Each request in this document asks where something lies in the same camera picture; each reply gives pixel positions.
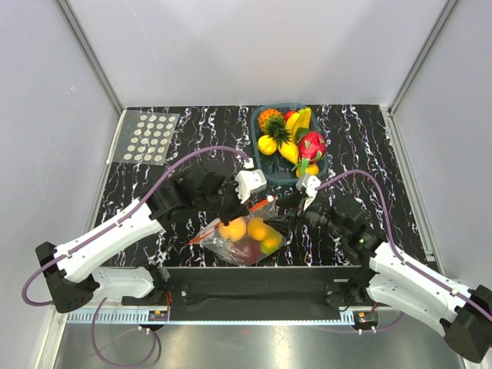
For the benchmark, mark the yellow lemon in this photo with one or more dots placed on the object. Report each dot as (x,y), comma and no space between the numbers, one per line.
(267,145)

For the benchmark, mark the white slotted cable duct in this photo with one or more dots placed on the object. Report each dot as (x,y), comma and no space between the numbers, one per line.
(147,317)

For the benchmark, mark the orange pineapple toy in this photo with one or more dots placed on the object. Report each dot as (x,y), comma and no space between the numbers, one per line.
(272,123)

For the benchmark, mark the small yellow orange fruit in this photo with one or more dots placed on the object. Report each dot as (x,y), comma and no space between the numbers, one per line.
(289,151)

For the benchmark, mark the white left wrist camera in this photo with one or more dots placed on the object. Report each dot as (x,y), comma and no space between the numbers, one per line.
(249,182)

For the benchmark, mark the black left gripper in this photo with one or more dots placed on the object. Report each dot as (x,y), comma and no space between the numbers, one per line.
(239,209)

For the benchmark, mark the pink dragon fruit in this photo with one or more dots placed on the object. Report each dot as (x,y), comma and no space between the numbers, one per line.
(311,149)

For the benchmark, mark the aluminium frame rail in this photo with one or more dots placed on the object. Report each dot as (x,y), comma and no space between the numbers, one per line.
(421,295)

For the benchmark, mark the yellow green mango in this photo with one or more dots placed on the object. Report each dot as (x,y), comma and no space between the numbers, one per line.
(270,244)

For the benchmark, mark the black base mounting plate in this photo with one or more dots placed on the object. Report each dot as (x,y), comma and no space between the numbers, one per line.
(253,288)

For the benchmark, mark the clear zip top bag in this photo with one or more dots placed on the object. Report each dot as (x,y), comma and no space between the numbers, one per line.
(210,238)

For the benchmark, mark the clear sheet with white dots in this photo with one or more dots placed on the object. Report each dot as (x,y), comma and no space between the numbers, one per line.
(143,137)

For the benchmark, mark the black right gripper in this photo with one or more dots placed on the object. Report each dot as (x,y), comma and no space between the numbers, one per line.
(284,223)

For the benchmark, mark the yellow banana bunch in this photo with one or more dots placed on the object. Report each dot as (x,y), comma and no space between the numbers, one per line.
(301,119)

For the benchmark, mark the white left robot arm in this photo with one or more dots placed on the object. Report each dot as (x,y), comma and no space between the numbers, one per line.
(73,271)

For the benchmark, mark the red apple behind bananas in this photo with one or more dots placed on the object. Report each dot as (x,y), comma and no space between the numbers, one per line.
(289,114)

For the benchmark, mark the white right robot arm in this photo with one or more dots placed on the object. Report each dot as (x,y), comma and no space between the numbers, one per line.
(458,313)

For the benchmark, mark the transparent blue plastic fruit tray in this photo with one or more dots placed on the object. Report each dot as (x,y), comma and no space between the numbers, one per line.
(277,169)

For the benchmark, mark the green lime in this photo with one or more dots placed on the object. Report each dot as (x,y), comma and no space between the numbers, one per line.
(301,132)

